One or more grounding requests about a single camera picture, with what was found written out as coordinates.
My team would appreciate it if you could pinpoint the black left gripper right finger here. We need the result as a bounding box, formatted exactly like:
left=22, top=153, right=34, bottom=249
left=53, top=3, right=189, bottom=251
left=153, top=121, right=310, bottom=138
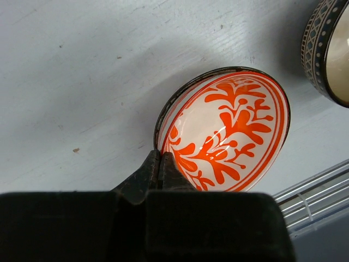
left=159, top=152, right=196, bottom=191

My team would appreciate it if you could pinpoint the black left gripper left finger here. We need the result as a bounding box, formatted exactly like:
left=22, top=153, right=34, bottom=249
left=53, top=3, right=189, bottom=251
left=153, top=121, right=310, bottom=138
left=111, top=150, right=160, bottom=205

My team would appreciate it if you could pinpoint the orange floral white bowl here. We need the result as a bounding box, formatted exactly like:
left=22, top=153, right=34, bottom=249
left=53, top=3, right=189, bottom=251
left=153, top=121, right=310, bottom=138
left=153, top=66, right=291, bottom=192

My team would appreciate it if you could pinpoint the brown bowl dark patterned rim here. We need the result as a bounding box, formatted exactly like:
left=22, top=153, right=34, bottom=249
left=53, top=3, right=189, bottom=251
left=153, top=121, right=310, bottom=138
left=300, top=1, right=348, bottom=108

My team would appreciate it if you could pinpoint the white cable tie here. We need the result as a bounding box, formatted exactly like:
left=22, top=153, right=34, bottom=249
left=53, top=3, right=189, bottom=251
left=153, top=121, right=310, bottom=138
left=297, top=193, right=314, bottom=222

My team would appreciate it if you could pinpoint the aluminium table edge rail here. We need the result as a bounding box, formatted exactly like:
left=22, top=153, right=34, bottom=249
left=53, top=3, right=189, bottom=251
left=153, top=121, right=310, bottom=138
left=273, top=160, right=348, bottom=239

